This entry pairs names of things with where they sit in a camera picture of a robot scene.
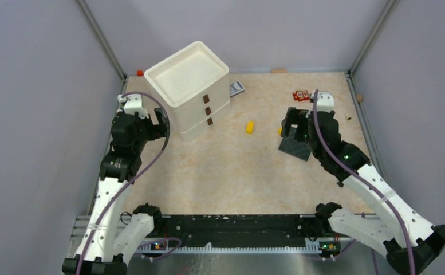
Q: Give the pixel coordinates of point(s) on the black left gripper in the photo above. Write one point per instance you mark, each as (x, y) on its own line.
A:
(157, 130)

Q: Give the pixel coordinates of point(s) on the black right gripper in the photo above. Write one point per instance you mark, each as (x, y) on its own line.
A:
(296, 117)

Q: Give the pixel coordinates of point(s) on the white plastic drawer organizer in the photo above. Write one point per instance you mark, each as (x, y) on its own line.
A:
(194, 86)

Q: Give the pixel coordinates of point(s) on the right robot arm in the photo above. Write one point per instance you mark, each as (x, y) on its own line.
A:
(404, 238)

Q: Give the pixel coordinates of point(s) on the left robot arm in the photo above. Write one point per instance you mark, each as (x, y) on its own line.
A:
(100, 251)

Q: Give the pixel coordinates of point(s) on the dark green building baseplate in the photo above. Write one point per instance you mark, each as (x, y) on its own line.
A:
(291, 146)

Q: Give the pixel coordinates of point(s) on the yellow rectangular toy block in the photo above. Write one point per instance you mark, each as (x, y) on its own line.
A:
(250, 127)

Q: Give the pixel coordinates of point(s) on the blue playing card deck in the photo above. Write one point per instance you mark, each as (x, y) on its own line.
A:
(236, 88)

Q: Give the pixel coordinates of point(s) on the wooden peg on frame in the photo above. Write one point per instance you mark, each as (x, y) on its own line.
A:
(359, 98)

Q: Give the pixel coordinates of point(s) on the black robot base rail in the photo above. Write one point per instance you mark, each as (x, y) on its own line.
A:
(244, 231)

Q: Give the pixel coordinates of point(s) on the wooden block at wall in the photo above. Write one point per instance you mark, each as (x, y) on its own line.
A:
(279, 71)

